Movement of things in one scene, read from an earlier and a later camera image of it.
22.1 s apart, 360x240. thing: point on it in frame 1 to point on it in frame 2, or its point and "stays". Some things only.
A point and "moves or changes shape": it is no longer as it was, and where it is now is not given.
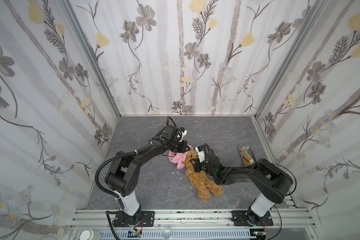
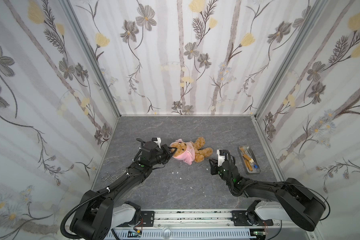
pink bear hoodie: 178,158 moves or changes shape
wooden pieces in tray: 247,160 stays
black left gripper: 179,146 to 165,153
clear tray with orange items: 247,155 stays
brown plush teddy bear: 202,182 moves or changes shape
